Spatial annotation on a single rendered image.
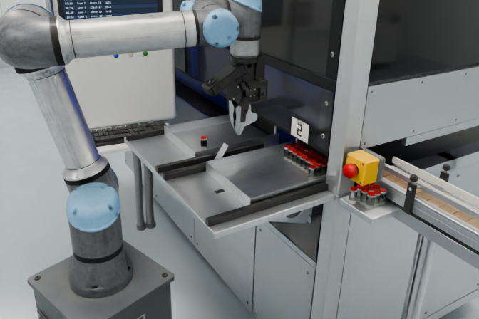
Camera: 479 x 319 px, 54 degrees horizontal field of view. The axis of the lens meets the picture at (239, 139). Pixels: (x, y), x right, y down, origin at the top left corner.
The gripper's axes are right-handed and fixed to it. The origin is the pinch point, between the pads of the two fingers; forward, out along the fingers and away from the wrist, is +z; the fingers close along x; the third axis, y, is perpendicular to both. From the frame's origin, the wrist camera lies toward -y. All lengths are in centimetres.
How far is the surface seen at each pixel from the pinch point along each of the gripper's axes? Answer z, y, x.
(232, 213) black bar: 19.7, -5.5, -8.0
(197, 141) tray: 21.3, 9.3, 42.5
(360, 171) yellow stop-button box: 9.7, 26.9, -20.1
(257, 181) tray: 21.3, 11.8, 6.1
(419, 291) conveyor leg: 47, 43, -34
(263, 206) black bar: 20.2, 4.4, -8.0
